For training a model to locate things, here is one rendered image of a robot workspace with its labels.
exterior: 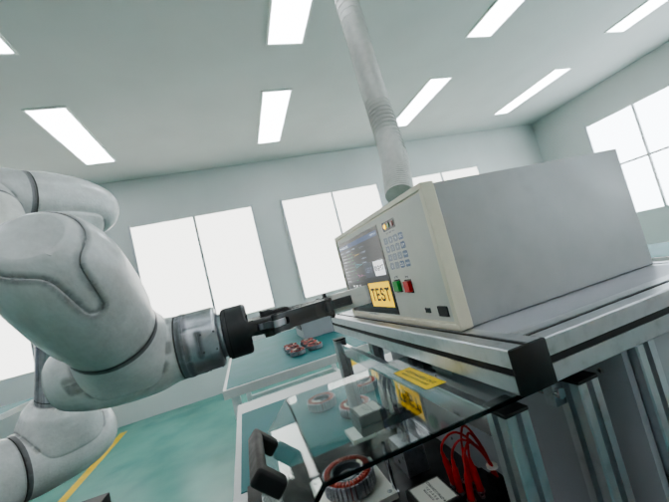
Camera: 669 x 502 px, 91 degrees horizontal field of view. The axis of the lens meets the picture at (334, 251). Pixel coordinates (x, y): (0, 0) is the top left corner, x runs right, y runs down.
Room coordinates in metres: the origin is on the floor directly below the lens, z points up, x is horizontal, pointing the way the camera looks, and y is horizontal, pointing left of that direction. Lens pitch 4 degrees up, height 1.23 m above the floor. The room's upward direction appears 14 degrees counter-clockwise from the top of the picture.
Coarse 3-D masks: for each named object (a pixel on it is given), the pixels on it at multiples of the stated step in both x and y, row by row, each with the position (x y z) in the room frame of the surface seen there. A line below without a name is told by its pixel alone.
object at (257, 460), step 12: (252, 432) 0.43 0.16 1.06; (264, 432) 0.43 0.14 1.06; (252, 444) 0.40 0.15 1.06; (264, 444) 0.42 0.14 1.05; (276, 444) 0.43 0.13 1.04; (252, 456) 0.37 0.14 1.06; (264, 456) 0.36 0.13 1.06; (252, 468) 0.35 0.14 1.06; (264, 468) 0.34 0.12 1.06; (252, 480) 0.33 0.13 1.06; (264, 480) 0.33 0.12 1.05; (276, 480) 0.34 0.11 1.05; (264, 492) 0.33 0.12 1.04; (276, 492) 0.33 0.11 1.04
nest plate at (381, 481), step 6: (378, 468) 0.78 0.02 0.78; (378, 474) 0.76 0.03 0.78; (378, 480) 0.74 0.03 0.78; (384, 480) 0.73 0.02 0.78; (378, 486) 0.72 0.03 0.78; (384, 486) 0.71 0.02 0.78; (390, 486) 0.71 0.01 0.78; (324, 492) 0.74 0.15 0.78; (372, 492) 0.70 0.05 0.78; (378, 492) 0.70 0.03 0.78; (384, 492) 0.70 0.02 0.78; (390, 492) 0.69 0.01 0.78; (396, 492) 0.69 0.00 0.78; (324, 498) 0.72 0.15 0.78; (366, 498) 0.69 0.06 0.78; (372, 498) 0.69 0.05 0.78; (378, 498) 0.68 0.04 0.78; (384, 498) 0.68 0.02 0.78; (390, 498) 0.68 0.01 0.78; (396, 498) 0.69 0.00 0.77
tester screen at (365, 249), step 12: (360, 240) 0.69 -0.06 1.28; (372, 240) 0.63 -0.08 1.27; (348, 252) 0.78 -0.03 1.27; (360, 252) 0.71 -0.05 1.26; (372, 252) 0.65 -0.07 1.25; (348, 264) 0.80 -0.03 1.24; (360, 264) 0.72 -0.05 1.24; (348, 276) 0.82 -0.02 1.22; (360, 276) 0.74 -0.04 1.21; (384, 276) 0.62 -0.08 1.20
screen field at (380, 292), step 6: (378, 282) 0.65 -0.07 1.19; (384, 282) 0.63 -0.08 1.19; (372, 288) 0.69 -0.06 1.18; (378, 288) 0.66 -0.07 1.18; (384, 288) 0.63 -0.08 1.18; (372, 294) 0.70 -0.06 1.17; (378, 294) 0.67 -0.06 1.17; (384, 294) 0.64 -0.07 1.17; (390, 294) 0.62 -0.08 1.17; (372, 300) 0.71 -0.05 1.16; (378, 300) 0.68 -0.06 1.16; (384, 300) 0.65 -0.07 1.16; (390, 300) 0.62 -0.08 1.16; (378, 306) 0.69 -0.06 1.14; (384, 306) 0.66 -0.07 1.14; (390, 306) 0.63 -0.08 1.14
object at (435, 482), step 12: (480, 468) 0.59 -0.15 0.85; (432, 480) 0.56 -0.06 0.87; (444, 480) 0.55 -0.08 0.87; (408, 492) 0.54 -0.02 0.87; (420, 492) 0.54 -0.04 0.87; (432, 492) 0.53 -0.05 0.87; (444, 492) 0.52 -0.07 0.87; (456, 492) 0.52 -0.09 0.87; (492, 492) 0.53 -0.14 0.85; (504, 492) 0.53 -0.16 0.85
